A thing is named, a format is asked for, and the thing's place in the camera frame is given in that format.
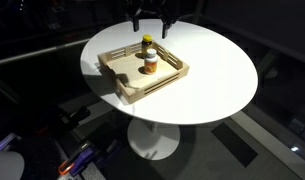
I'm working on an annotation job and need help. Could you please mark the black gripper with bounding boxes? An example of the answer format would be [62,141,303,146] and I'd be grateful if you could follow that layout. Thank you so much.
[125,0,185,40]

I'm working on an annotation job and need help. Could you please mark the white bottle cap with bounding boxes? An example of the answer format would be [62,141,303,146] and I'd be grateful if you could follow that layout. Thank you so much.
[145,48,158,58]

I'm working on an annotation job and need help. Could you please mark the brown bottle yellow cap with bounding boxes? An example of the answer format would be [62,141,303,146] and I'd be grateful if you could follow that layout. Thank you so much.
[140,34,154,58]

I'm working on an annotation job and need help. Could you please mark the white pill bottle orange label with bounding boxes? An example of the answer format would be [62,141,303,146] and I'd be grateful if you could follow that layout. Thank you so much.
[143,54,159,76]

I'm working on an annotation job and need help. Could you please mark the light wooden slatted tray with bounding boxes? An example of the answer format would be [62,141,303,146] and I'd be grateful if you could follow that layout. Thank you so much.
[97,41,190,104]

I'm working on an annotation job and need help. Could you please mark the dark rectangular floor panel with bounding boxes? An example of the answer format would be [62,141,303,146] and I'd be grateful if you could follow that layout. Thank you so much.
[210,122,259,168]

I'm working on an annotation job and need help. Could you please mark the white rounded object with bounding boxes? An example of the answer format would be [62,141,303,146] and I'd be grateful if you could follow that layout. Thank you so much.
[0,150,25,180]

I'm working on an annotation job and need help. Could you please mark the grey metal rail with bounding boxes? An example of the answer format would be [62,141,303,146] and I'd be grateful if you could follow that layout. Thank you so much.
[0,38,93,66]

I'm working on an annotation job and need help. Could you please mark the white table pedestal base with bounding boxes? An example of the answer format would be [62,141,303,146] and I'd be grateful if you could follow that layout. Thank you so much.
[126,117,181,161]

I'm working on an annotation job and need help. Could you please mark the orange clamp handle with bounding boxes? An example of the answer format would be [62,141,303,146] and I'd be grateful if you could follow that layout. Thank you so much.
[57,159,75,176]

